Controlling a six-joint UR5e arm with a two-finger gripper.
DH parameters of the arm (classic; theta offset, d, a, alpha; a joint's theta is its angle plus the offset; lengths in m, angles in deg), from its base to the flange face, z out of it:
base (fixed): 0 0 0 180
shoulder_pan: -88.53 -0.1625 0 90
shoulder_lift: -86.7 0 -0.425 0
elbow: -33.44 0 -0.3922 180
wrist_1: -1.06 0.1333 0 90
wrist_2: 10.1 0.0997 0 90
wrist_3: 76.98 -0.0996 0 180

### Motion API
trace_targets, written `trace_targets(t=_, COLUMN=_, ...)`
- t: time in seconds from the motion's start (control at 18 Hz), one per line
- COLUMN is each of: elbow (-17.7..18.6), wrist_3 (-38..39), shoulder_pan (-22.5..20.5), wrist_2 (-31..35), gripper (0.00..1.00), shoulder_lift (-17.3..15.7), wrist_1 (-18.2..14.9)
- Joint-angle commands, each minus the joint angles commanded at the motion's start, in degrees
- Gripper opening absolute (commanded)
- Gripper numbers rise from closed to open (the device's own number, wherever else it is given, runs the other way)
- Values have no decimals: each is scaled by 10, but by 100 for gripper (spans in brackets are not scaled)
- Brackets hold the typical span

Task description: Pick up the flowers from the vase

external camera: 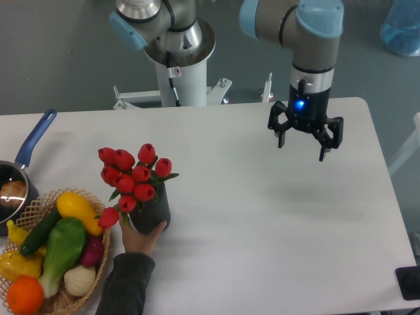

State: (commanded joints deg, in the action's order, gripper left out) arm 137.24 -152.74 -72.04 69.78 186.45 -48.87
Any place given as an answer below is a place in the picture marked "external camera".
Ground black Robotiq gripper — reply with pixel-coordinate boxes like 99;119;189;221
268;87;344;161

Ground dark grey ribbed vase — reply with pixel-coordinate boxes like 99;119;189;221
129;166;171;234

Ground red tulip bouquet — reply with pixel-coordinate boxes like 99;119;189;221
98;143;179;230

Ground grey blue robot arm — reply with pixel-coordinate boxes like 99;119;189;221
109;1;344;155

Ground dark green sleeved forearm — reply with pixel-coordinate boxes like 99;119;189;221
96;253;155;314

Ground person's bare hand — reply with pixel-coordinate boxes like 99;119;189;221
119;215;167;257

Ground blue plastic bag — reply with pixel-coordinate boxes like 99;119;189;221
379;0;419;56

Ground black device at edge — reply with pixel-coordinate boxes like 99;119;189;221
395;266;419;301

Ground purple red radish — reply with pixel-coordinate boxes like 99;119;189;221
80;237;104;268

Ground yellow squash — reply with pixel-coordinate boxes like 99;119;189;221
56;191;103;236

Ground green bok choy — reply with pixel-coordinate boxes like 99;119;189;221
39;217;87;299

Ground white garlic bulb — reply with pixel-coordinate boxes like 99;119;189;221
64;265;96;297

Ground dark green cucumber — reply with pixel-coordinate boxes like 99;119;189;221
20;208;62;256

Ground brown bread roll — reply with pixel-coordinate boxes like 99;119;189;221
1;180;26;209

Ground woven wicker basket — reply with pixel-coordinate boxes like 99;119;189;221
14;188;111;314

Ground yellow banana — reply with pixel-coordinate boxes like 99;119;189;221
7;220;30;247

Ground yellow corn cob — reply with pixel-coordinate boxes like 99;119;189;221
1;250;43;282

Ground orange fruit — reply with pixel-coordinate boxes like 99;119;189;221
6;276;44;314

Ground white frame at right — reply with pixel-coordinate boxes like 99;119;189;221
388;112;419;177

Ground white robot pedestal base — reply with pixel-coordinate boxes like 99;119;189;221
112;18;275;110

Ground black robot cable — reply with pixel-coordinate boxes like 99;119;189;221
165;51;182;108

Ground blue handled saucepan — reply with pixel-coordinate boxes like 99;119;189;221
1;109;57;237

